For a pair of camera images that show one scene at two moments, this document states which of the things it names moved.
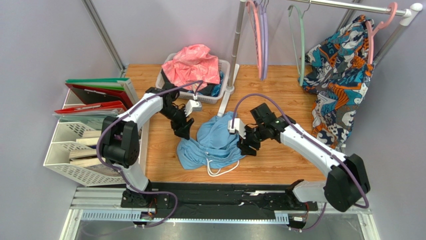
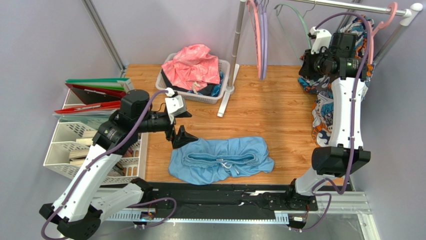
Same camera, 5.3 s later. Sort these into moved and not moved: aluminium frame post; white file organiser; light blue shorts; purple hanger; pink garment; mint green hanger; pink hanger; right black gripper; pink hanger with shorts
Moved: mint green hanger; light blue shorts; right black gripper
Not moved: pink hanger; white file organiser; pink hanger with shorts; pink garment; aluminium frame post; purple hanger
